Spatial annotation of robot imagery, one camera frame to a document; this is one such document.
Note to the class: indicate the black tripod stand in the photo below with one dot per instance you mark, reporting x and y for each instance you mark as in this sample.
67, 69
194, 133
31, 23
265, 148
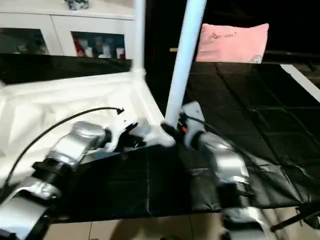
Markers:
292, 220

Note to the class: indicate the red and white carton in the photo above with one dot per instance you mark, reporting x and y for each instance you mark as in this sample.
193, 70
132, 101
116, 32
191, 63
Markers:
78, 46

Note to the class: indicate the black work mat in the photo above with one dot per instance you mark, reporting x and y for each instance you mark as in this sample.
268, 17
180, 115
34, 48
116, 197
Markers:
237, 100

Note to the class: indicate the small yellow label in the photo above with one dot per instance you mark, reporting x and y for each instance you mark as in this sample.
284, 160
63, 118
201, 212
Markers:
173, 50

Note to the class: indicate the white plastic table leg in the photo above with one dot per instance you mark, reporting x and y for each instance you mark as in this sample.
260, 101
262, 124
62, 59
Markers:
186, 55
139, 35

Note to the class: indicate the white flat board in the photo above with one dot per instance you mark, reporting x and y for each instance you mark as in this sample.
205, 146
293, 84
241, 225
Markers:
302, 80

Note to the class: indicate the pink pillow with print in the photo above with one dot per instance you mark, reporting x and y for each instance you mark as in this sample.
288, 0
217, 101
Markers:
232, 42

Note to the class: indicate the white jar with red base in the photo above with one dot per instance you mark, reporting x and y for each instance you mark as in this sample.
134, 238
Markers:
120, 53

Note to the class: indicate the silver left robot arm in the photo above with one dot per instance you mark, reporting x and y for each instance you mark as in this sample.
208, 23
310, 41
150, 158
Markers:
75, 142

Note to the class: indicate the white cabinet with glass doors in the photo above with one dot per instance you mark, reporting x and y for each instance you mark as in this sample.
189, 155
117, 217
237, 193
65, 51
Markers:
62, 22

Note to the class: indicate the white plastic table top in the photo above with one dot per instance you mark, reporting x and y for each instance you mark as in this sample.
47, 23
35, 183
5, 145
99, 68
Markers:
62, 105

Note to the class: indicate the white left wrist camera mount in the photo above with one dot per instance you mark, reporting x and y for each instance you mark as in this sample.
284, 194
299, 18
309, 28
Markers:
117, 130

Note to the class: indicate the dark bundle of small items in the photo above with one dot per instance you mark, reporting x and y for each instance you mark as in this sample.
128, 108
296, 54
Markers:
76, 3

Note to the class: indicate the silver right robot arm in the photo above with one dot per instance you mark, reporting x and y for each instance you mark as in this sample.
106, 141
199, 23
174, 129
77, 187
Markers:
225, 160

